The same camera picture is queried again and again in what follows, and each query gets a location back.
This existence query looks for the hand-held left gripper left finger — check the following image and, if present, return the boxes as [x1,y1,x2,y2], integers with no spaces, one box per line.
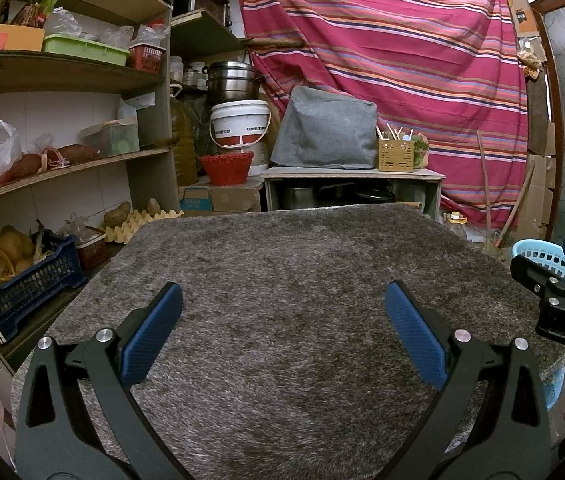
[15,281,184,480]

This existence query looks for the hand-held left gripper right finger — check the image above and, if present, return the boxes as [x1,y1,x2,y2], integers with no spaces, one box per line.
[385,280,551,480]

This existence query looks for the light blue plastic basket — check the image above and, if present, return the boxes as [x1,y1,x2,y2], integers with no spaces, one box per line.
[511,238,565,411]

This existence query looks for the slanted wooden stick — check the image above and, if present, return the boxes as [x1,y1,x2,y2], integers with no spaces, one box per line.
[497,160,536,249]

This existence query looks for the plastic bottle with yellow cap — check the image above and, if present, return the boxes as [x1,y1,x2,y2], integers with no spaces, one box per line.
[443,210,469,239]

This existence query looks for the straight wooden stick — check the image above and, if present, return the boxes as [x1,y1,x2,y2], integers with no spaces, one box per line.
[477,130,496,246]

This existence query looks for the small brown wicker basket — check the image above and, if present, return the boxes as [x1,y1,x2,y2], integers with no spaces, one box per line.
[75,226,112,270]

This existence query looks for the cardboard egg tray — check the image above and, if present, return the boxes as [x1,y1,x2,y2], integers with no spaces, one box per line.
[105,208,185,245]

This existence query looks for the large potato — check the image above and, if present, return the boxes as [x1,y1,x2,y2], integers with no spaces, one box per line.
[103,201,132,228]

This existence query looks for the blue plastic crate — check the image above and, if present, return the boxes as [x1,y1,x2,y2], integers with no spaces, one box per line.
[0,234,88,340]

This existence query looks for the cardboard box with blue print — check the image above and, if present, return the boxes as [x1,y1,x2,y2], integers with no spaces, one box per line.
[179,180,266,216]

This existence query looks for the bag of green vegetables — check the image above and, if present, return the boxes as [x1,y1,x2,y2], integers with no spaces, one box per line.
[413,132,431,170]

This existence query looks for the net bag of potatoes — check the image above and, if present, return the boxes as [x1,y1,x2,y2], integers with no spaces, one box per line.
[0,225,38,286]

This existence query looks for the bamboo utensil holder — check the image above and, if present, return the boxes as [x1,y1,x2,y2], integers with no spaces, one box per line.
[377,122,416,174]

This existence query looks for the red woven basket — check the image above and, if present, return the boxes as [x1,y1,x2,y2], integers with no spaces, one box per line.
[199,151,255,187]

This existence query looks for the low wooden cabinet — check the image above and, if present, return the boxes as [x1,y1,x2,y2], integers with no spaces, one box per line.
[260,166,447,224]

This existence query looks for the yellow oil bottle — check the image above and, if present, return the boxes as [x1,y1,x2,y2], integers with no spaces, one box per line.
[169,84,198,187]

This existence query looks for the sweet potato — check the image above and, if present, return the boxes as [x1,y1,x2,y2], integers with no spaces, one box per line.
[57,144,102,165]
[7,152,44,181]

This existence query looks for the hanging dried bundle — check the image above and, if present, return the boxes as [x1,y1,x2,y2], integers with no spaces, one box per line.
[520,42,544,81]

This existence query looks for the clear plastic container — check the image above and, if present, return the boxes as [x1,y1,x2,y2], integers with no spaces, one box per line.
[80,117,141,158]

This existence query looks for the white plastic bucket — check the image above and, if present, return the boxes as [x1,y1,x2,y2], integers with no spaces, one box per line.
[209,100,272,177]

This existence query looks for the grey fabric cover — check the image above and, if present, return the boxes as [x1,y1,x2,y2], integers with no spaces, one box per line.
[270,85,380,170]

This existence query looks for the white plastic bag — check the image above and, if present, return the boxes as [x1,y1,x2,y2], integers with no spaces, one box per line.
[0,120,24,181]

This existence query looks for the pink striped cloth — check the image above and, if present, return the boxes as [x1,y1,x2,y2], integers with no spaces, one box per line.
[235,0,529,231]

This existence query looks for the brown cardboard carton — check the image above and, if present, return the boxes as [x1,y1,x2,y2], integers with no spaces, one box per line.
[500,0,539,39]

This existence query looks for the steel pot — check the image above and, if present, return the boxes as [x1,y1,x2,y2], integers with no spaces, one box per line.
[202,60,266,107]

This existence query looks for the white jars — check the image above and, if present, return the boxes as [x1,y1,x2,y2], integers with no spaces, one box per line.
[169,55,208,86]

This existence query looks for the small red plastic basket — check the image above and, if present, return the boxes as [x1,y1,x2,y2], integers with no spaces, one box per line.
[129,44,168,72]

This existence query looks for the wooden shelf unit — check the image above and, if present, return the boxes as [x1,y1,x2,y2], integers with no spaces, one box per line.
[0,0,263,376]

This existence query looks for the green plastic tray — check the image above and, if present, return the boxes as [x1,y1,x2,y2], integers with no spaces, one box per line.
[42,34,131,67]

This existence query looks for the clear plastic bag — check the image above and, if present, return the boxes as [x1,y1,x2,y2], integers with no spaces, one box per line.
[45,7,136,49]

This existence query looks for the yellow cardboard box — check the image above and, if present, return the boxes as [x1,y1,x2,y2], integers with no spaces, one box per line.
[0,24,46,53]

